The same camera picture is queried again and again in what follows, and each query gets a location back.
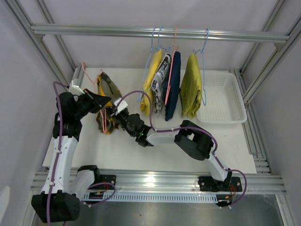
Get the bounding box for blue hanger of print trousers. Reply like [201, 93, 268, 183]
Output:
[157, 26, 171, 53]

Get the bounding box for blue hanger of yellow trousers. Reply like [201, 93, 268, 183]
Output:
[137, 26, 162, 103]

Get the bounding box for aluminium frame post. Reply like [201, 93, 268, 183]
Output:
[4, 0, 84, 86]
[239, 0, 301, 108]

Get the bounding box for navy blue trousers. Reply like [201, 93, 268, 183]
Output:
[165, 51, 181, 121]

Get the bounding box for pink hanger of navy trousers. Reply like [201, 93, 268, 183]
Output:
[165, 27, 178, 105]

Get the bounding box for aluminium hanging rail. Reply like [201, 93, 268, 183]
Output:
[31, 24, 290, 44]

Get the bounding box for aluminium frame right post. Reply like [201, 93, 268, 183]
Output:
[239, 0, 301, 108]

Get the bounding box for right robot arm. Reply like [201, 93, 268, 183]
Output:
[111, 107, 232, 192]

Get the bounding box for blue hanger of olive trousers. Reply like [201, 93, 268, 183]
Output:
[193, 28, 209, 106]

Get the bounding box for camouflage trousers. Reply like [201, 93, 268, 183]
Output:
[95, 69, 123, 136]

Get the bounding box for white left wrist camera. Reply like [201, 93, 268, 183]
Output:
[68, 79, 84, 96]

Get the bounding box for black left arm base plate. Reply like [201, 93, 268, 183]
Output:
[93, 174, 117, 191]

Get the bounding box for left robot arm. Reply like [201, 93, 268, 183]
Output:
[31, 89, 111, 225]

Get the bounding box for white slotted cable duct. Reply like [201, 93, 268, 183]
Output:
[79, 192, 218, 203]

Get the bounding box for aluminium frame left post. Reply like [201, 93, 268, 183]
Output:
[4, 0, 84, 86]

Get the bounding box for yellow trousers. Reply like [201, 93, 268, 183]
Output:
[140, 50, 162, 116]

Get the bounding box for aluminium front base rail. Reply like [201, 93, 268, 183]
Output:
[30, 168, 287, 195]

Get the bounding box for white plastic basket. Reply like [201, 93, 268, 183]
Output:
[197, 70, 247, 124]

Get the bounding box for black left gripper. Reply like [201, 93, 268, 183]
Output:
[73, 89, 111, 119]

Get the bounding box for olive green trousers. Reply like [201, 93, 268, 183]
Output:
[180, 53, 203, 118]

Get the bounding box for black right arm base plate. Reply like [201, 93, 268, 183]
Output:
[198, 176, 243, 193]

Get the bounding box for black white print trousers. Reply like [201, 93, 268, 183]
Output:
[151, 53, 171, 115]

